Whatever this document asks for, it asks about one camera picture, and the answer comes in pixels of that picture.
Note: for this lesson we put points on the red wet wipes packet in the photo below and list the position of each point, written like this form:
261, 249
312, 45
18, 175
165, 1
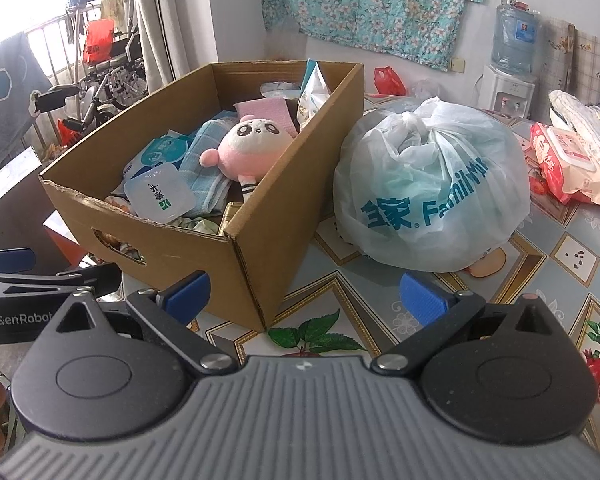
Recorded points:
565, 165

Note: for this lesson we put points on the white plastic bag blue print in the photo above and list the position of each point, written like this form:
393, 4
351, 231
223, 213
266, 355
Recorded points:
430, 185

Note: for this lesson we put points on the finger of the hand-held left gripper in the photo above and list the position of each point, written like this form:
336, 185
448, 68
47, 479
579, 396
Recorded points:
92, 280
7, 259

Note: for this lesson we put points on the red hanging shopping bag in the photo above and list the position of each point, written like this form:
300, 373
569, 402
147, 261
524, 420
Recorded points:
97, 42

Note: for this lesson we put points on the teal tissue packet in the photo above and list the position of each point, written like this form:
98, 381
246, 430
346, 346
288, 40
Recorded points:
162, 150

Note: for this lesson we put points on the white curtain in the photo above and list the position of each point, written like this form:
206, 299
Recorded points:
180, 20

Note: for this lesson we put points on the brown cardboard box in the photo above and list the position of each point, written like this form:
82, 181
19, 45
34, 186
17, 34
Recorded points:
290, 200

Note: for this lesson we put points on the wall outlet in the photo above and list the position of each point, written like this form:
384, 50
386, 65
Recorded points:
459, 65

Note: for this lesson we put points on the pink sponge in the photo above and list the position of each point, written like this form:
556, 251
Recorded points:
270, 112

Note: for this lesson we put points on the clear plastic bag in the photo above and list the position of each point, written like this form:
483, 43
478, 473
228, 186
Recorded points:
425, 87

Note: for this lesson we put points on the blue checkered towel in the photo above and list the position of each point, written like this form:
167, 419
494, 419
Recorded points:
205, 165

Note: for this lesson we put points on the white teal cotton swab packet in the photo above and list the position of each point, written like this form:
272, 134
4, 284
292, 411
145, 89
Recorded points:
315, 95

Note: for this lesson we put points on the wheelchair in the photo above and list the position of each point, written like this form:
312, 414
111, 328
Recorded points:
110, 85

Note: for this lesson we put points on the dark blue circle print cloth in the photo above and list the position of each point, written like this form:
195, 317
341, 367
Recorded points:
5, 95

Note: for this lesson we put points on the small red plastic bag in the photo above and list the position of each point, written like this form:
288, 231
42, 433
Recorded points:
390, 82

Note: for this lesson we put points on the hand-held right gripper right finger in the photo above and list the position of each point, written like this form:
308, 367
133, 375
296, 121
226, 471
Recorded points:
425, 300

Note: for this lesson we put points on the clear plastic packet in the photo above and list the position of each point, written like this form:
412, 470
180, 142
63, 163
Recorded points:
280, 90

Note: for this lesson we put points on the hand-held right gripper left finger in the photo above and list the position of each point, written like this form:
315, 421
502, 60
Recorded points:
187, 296

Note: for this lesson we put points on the pink white plush toy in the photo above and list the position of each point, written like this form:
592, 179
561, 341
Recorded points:
250, 150

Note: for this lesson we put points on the plaid rolled mat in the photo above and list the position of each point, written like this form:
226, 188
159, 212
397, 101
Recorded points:
592, 70

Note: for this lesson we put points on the floral rolled mat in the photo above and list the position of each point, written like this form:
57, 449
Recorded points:
555, 55

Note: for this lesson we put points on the white water dispenser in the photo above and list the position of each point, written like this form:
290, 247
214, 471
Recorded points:
507, 92

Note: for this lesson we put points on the white flat panel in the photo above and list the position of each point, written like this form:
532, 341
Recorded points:
5, 185

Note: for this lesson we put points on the teal floral hanging cloth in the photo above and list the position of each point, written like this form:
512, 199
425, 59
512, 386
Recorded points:
370, 0

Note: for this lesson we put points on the pale yellow hanging cloth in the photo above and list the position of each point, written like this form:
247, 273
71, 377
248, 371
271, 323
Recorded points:
112, 7

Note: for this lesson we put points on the translucent packet green logo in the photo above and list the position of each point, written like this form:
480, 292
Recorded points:
160, 195

